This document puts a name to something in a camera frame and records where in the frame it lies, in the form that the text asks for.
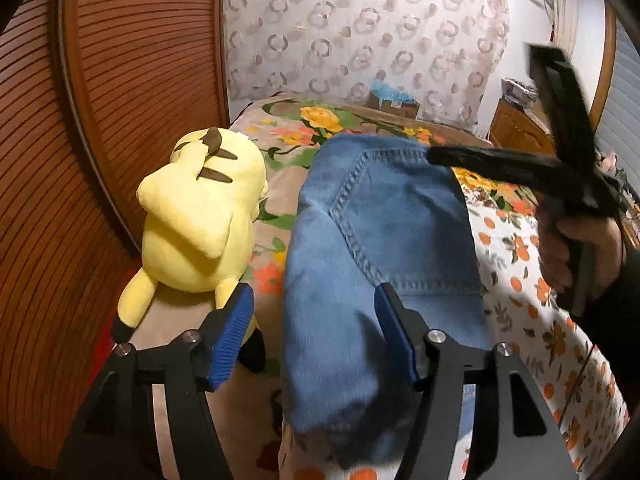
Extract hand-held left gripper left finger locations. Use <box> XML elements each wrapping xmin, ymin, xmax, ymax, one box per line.
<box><xmin>50</xmin><ymin>281</ymin><xmax>257</xmax><ymax>480</ymax></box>

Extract brown louvered wardrobe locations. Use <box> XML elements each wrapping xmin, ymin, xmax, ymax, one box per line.
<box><xmin>0</xmin><ymin>0</ymin><xmax>231</xmax><ymax>461</ymax></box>

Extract orange-print white bed sheet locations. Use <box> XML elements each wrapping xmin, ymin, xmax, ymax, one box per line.
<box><xmin>280</xmin><ymin>170</ymin><xmax>631</xmax><ymax>480</ymax></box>

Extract person's right hand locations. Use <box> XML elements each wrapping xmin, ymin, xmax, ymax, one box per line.
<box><xmin>537</xmin><ymin>200</ymin><xmax>626</xmax><ymax>306</ymax></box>

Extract wooden window frame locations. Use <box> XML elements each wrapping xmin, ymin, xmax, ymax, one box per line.
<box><xmin>595</xmin><ymin>5</ymin><xmax>618</xmax><ymax>126</ymax></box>

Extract small cardboard box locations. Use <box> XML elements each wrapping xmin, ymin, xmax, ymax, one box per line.
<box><xmin>377</xmin><ymin>95</ymin><xmax>421</xmax><ymax>120</ymax></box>

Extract yellow plush toy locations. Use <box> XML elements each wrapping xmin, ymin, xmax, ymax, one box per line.
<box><xmin>110</xmin><ymin>126</ymin><xmax>268</xmax><ymax>373</ymax></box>

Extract wooden sideboard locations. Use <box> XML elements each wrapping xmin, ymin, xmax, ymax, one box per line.
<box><xmin>487</xmin><ymin>97</ymin><xmax>558</xmax><ymax>156</ymax></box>

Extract patterned storage basket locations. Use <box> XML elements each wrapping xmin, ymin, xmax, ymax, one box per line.
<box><xmin>500</xmin><ymin>77</ymin><xmax>541</xmax><ymax>108</ymax></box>

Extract floral blanket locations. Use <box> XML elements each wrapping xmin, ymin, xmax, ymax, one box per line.
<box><xmin>115</xmin><ymin>97</ymin><xmax>546</xmax><ymax>480</ymax></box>

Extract blue denim pants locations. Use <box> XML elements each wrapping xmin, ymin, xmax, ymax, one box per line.
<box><xmin>280</xmin><ymin>134</ymin><xmax>493</xmax><ymax>473</ymax></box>

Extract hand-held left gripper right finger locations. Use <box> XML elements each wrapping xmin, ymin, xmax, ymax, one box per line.
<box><xmin>372</xmin><ymin>281</ymin><xmax>581</xmax><ymax>480</ymax></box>

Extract beige window curtain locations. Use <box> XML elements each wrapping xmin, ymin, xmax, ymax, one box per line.
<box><xmin>547</xmin><ymin>0</ymin><xmax>581</xmax><ymax>56</ymax></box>

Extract ring-patterned sheer curtain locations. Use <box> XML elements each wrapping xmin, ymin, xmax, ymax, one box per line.
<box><xmin>222</xmin><ymin>0</ymin><xmax>511</xmax><ymax>128</ymax></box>

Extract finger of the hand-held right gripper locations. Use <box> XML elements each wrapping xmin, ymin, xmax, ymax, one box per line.
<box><xmin>527</xmin><ymin>44</ymin><xmax>600</xmax><ymax>175</ymax></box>
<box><xmin>427</xmin><ymin>145</ymin><xmax>576</xmax><ymax>192</ymax></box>

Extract blue plastic bag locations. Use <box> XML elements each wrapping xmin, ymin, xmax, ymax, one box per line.
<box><xmin>370</xmin><ymin>80</ymin><xmax>416</xmax><ymax>103</ymax></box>

